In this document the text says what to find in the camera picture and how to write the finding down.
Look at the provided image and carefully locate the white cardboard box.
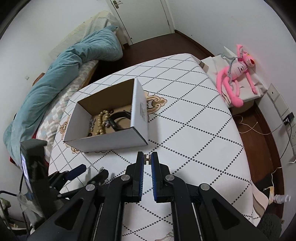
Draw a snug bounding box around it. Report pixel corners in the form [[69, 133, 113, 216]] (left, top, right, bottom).
[[63, 78, 149, 153]]

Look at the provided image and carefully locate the pink panther plush toy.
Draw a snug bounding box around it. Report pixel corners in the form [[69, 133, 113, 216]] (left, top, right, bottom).
[[216, 44, 258, 108]]

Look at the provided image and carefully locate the teal duvet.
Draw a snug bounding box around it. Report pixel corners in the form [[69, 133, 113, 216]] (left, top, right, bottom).
[[3, 25, 123, 167]]

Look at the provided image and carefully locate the white patterned tablecloth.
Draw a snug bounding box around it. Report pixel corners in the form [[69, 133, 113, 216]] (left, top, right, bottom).
[[49, 54, 260, 225]]

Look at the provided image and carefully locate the gold letter charm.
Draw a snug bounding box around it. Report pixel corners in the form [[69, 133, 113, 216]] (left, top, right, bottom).
[[144, 154, 151, 165]]

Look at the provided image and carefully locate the white wall socket panel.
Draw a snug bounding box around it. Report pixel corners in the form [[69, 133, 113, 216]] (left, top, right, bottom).
[[267, 83, 295, 148]]

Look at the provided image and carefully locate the white door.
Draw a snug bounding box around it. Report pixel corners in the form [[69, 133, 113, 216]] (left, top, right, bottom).
[[106, 0, 175, 45]]

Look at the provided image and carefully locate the black smart watch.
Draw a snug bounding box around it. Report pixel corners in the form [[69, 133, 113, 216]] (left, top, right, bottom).
[[108, 110, 132, 132]]

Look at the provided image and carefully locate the brown wooden headboard piece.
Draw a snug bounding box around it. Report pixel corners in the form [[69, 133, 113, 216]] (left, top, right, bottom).
[[32, 72, 45, 86]]

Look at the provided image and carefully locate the wooden bead bracelet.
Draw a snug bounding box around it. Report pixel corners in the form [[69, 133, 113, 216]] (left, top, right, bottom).
[[87, 109, 115, 137]]

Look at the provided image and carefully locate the black charger plug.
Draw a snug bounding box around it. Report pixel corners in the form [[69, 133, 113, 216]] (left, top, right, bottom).
[[283, 112, 295, 126]]

